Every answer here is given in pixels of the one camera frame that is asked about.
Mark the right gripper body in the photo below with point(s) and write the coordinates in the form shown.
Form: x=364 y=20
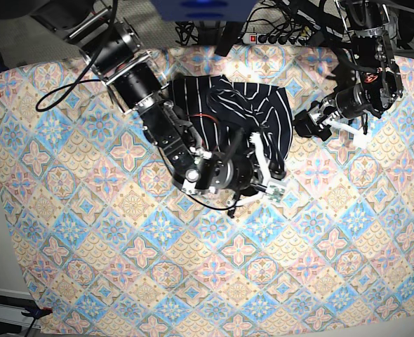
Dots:
x=239 y=175

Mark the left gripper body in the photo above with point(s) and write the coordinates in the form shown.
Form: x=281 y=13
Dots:
x=349 y=103

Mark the navy white striped T-shirt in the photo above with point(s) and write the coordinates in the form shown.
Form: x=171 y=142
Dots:
x=218 y=108

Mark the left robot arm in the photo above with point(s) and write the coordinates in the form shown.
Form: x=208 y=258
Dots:
x=378 y=83

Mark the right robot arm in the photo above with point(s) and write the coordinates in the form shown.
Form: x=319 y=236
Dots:
x=113 y=51

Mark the white power strip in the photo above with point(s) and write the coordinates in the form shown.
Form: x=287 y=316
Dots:
x=277 y=39

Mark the patterned tile tablecloth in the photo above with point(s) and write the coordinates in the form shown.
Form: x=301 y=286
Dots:
x=102 y=238

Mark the blue orange clamp lower left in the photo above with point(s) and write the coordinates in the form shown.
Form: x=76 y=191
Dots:
x=35 y=312

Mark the white box lower left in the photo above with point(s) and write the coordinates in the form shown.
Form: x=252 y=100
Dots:
x=12 y=306

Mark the black mount post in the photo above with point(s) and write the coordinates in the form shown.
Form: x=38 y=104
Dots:
x=230 y=34

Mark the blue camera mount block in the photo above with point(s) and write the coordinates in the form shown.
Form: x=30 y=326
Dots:
x=208 y=10

